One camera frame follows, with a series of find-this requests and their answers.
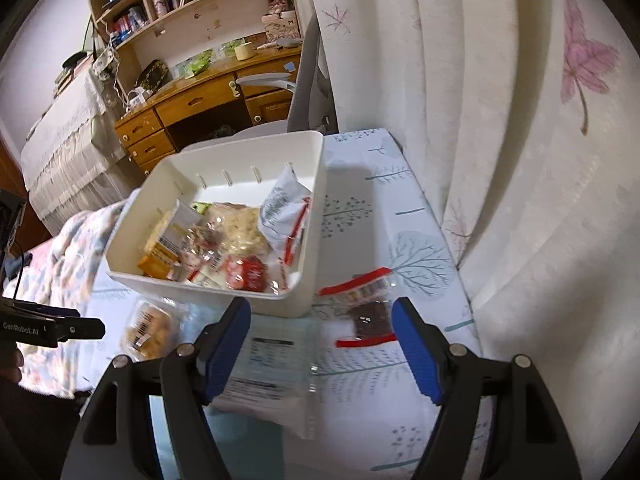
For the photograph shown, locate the white plastic bin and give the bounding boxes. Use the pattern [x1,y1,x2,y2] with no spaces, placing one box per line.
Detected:
[105,130,328,318]

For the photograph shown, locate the white leaf print curtain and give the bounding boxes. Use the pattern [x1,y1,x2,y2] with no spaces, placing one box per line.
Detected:
[300,0,640,480]

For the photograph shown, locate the clear nut snack packet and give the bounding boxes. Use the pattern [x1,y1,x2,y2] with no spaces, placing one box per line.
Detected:
[180,225,226,286]

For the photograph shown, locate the clear flat snack packet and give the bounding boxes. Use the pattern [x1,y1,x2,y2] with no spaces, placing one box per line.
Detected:
[220,317,321,441]

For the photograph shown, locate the red candy packet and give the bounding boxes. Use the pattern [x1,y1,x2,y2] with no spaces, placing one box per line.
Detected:
[222,255,268,292]

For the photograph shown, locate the grey office chair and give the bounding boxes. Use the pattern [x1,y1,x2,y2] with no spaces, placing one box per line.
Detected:
[235,10,341,136]

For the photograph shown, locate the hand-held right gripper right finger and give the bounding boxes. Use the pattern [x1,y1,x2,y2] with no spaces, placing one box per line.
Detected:
[390,296,583,480]

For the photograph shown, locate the beige snack packet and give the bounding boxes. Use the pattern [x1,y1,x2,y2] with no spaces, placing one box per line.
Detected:
[144,200,203,261]

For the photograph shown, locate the floral blanket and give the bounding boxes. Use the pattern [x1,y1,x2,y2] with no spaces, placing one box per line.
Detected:
[0,200,141,391]

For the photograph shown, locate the wooden desk with drawers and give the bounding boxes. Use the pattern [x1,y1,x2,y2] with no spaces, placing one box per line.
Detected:
[114,40,306,176]

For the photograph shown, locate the dark patterned tin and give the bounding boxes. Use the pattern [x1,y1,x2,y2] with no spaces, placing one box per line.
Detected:
[134,59,171,92]

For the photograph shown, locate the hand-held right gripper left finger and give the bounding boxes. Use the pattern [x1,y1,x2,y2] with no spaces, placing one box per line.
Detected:
[60,297,253,480]

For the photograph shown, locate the black cable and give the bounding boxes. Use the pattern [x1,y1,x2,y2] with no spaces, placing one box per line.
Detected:
[2,242,33,306]

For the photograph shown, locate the wooden bookshelf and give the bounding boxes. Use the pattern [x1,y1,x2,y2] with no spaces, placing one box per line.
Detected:
[85,0,306,51]

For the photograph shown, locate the white red-striped snack packet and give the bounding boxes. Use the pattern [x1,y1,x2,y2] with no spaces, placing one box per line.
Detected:
[259,165,313,266]

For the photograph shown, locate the white power strip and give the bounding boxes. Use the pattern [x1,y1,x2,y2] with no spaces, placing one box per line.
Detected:
[125,87,153,111]

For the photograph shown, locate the orange snack packet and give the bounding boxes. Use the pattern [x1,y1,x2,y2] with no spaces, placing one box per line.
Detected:
[137,242,183,281]

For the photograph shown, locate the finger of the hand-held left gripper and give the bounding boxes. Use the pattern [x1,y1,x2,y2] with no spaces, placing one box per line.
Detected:
[0,297,82,319]
[52,316,107,342]

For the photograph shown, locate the brown bar packet red ends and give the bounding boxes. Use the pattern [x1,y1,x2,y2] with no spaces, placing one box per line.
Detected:
[319,267,401,350]

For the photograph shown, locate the lace covered cabinet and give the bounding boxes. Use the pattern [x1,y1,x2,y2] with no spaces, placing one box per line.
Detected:
[20,65,131,231]

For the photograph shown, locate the clear cookie packet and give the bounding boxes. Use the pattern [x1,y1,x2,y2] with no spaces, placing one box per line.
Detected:
[119,300,188,361]

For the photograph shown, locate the patterned cardboard box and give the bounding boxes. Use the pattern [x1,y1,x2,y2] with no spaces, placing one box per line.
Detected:
[261,14,303,43]

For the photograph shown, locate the clear rice cracker packet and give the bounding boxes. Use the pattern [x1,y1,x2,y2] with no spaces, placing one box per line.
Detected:
[202,202,273,261]

